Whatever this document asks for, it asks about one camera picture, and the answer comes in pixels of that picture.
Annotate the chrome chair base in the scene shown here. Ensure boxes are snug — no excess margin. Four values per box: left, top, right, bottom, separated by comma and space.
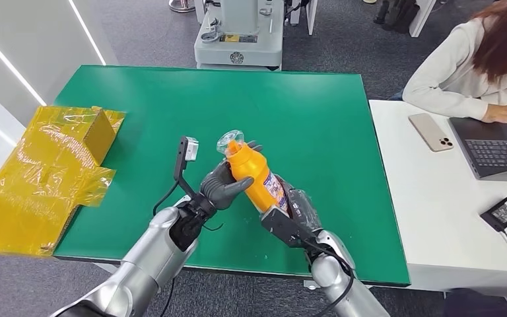
168, 0, 197, 15

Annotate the yellow taped cardboard box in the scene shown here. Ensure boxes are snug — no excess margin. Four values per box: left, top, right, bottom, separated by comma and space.
0, 105, 127, 258

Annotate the person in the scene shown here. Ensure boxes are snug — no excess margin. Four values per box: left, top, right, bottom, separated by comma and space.
402, 0, 507, 129

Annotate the beige smartphone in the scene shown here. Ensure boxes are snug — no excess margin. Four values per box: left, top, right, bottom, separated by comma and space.
408, 113, 455, 153

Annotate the black power adapter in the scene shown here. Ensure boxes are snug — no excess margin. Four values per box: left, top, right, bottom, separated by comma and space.
480, 195, 507, 232

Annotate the orange plastic bottle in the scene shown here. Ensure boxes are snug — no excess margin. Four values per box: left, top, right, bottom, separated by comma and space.
216, 129, 290, 216

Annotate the white desk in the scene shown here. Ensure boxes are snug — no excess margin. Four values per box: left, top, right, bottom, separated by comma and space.
368, 99, 507, 300

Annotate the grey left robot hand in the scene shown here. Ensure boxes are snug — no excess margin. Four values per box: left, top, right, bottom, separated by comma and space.
199, 141, 263, 211

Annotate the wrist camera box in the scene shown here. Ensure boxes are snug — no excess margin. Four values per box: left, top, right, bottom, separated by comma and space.
173, 135, 200, 200
260, 205, 318, 250

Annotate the white furniture panel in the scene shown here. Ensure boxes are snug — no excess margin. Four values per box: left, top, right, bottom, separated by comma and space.
407, 0, 437, 40
288, 0, 319, 37

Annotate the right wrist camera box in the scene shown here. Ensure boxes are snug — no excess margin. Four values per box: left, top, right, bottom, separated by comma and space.
260, 205, 318, 250

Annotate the grey laptop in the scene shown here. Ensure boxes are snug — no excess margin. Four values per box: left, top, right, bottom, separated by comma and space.
448, 116, 507, 183

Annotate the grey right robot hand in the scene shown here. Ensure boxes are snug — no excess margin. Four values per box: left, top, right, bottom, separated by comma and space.
274, 174, 323, 234

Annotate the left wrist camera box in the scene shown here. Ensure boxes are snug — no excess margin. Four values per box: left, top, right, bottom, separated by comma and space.
173, 135, 200, 200

